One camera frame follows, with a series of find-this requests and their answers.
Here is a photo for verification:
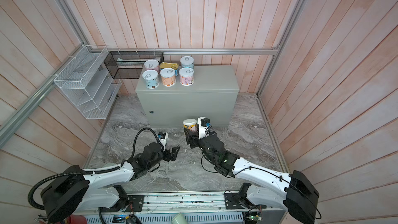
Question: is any white cup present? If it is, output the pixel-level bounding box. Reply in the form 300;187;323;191
171;213;188;224

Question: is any grey metal cabinet counter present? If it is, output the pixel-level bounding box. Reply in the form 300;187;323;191
135;65;239;127

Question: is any pink label can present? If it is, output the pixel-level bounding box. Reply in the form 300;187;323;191
144;60;160;73

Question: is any red cup with tools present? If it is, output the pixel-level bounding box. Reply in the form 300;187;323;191
37;214;88;224

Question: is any teal label can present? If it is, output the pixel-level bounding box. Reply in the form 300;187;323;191
142;69;160;89

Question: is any aluminium front rail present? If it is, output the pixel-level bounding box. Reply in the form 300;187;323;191
57;190;312;217

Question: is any gold rectangular tin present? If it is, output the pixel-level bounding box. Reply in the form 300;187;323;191
159;62;179;76

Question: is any aluminium right post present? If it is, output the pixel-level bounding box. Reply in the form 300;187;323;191
254;0;306;96

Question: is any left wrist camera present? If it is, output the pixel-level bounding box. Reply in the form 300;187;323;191
158;132;169;151

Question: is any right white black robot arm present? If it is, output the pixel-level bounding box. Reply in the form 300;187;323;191
184;128;322;224

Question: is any red label can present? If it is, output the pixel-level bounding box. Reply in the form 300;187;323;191
179;67;194;86

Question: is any blue label can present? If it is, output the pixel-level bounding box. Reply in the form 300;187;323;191
180;56;194;69

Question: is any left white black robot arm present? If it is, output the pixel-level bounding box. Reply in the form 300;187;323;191
40;143;180;223

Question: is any aluminium back rail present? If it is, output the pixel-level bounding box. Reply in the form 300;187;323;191
91;46;279;56

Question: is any aluminium left rail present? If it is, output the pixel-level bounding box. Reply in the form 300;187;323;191
1;45;86;148

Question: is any orange label pull-tab can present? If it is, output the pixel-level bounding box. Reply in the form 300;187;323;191
160;68;176;87

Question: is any small orange can white lid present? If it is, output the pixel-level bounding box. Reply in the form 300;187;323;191
183;119;198;133

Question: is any aluminium rail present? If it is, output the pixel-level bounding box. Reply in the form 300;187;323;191
57;190;312;217
91;46;279;56
1;45;86;148

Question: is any black mesh wall basket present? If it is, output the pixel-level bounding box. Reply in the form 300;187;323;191
104;51;164;79

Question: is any white wire mesh shelf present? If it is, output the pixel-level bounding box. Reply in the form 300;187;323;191
54;45;121;120

